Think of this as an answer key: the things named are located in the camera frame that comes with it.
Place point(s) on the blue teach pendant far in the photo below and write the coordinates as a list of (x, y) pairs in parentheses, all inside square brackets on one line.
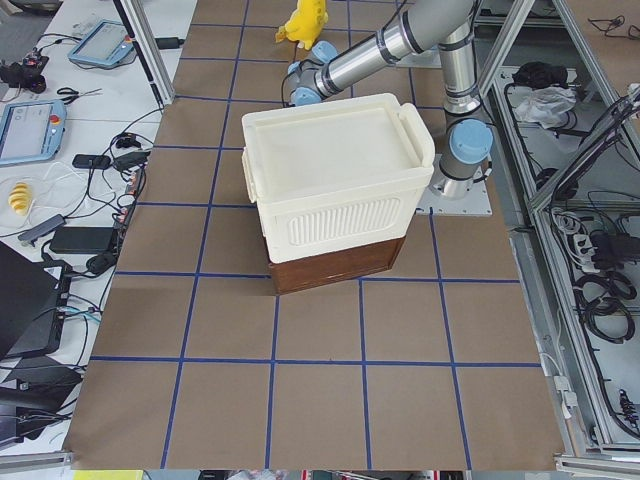
[(106, 46)]

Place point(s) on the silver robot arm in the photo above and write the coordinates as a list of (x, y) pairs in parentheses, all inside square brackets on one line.
[(446, 25)]

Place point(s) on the black power adapter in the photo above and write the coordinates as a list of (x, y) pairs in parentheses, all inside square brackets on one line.
[(82, 240)]

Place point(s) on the cream plastic storage box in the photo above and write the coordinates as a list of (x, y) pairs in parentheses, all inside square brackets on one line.
[(335, 175)]

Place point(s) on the black scissors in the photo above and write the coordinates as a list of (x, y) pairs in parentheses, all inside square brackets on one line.
[(69, 95)]

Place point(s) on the aluminium frame post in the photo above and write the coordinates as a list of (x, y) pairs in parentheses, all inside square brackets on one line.
[(134, 19)]

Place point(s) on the yellow banana toy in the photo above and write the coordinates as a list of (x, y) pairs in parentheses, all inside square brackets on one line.
[(20, 198)]

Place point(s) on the yellow plush toy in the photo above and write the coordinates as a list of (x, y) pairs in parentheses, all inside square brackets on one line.
[(305, 23)]

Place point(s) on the blue teach pendant near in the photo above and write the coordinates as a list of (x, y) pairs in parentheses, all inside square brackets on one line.
[(31, 131)]

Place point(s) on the black laptop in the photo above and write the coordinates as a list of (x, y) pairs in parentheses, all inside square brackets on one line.
[(32, 295)]

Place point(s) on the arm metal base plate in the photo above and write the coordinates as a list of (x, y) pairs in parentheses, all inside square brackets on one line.
[(429, 59), (447, 197)]

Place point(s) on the dark wooden drawer cabinet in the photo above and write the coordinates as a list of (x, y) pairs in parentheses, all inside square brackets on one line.
[(329, 268)]

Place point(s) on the blue teach pendant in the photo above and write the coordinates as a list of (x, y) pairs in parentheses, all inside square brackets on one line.
[(106, 46), (31, 131)]

